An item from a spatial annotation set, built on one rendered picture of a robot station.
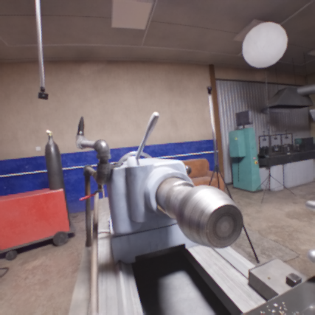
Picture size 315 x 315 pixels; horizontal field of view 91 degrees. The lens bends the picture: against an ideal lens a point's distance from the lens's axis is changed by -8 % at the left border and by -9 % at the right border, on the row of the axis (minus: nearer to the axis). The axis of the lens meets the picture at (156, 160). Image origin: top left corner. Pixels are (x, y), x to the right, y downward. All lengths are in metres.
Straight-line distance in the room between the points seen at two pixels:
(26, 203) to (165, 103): 3.48
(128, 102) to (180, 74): 1.57
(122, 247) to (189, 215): 0.40
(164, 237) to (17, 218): 2.39
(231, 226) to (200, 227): 0.04
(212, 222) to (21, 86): 4.59
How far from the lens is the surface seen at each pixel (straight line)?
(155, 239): 0.62
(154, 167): 0.45
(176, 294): 0.69
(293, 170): 5.07
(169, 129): 4.32
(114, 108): 4.16
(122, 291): 0.53
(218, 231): 0.24
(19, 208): 2.77
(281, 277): 0.53
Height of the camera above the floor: 1.19
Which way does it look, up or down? 3 degrees down
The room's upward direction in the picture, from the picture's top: 6 degrees counter-clockwise
